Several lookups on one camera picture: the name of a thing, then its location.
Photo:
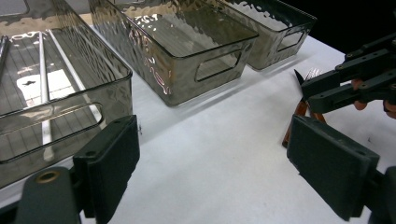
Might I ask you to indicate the white chopstick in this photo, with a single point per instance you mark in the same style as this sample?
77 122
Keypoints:
44 87
71 71

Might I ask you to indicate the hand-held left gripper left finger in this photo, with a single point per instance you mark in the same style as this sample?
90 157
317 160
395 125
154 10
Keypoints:
107 168

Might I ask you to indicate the transparent grey plastic bin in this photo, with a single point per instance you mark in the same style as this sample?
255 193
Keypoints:
93 102
271 53
186 77

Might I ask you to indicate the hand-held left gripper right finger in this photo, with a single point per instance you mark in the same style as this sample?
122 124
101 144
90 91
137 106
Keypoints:
333 165

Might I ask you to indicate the metal chopstick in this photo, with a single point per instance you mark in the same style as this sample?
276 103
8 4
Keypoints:
3 56

